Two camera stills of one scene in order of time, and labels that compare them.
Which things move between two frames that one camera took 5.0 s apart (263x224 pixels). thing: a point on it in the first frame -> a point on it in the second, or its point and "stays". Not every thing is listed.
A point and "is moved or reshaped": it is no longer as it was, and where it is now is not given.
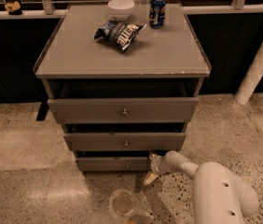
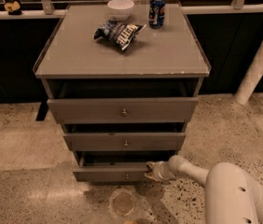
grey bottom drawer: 112,163 is moved or reshaped
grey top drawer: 123,110 stays
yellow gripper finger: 153,156 -> 152,164
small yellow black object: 13,8 stays
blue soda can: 158,11 stays
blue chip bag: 122,35 stays
